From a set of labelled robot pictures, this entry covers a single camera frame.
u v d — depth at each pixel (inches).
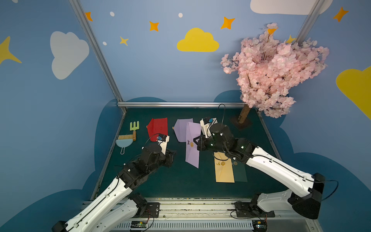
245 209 29.3
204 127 24.7
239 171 34.7
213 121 24.2
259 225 28.7
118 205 23.0
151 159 20.2
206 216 28.9
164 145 24.9
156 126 43.7
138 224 28.3
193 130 28.5
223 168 35.1
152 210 29.5
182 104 45.0
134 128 42.8
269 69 25.5
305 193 15.8
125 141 39.9
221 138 19.4
